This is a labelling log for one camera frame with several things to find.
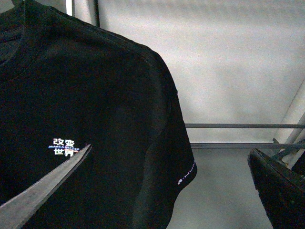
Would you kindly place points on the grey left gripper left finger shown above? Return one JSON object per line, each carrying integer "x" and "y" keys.
{"x": 18, "y": 210}

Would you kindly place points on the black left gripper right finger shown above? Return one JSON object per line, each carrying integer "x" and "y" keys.
{"x": 281, "y": 191}

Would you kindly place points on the black printed t-shirt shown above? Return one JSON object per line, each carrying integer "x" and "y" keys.
{"x": 65, "y": 84}

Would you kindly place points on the grey metal rack rail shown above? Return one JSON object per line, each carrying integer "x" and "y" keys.
{"x": 258, "y": 126}

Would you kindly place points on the silver rack upright post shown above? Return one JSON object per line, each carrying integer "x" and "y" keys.
{"x": 70, "y": 7}

